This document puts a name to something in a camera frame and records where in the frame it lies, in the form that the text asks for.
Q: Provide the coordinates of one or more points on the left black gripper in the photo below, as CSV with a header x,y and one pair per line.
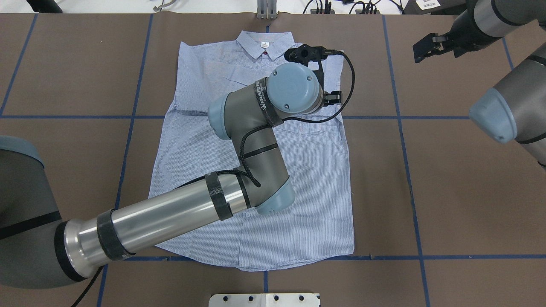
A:
x,y
332,98

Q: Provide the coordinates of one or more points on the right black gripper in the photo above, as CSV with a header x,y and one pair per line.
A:
x,y
463,42

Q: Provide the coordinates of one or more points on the light blue striped shirt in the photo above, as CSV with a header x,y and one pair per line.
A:
x,y
317,226

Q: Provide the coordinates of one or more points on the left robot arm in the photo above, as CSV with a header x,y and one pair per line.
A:
x,y
41,250

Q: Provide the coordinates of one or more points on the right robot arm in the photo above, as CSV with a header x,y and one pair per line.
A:
x,y
514,108

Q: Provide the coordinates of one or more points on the black box with label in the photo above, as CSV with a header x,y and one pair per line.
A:
x,y
434,7

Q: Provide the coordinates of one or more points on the black usb hub right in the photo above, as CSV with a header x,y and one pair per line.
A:
x,y
365,8

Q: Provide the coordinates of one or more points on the black usb hub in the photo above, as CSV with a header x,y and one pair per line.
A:
x,y
323,7
365,8

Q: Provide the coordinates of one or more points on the black usb hub left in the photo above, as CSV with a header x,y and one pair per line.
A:
x,y
323,7

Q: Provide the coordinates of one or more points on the white mounting plate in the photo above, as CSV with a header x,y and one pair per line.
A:
x,y
265,300

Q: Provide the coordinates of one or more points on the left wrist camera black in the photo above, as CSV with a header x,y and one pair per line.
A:
x,y
305,54

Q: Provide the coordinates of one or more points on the grey aluminium post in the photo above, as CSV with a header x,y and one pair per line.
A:
x,y
267,9

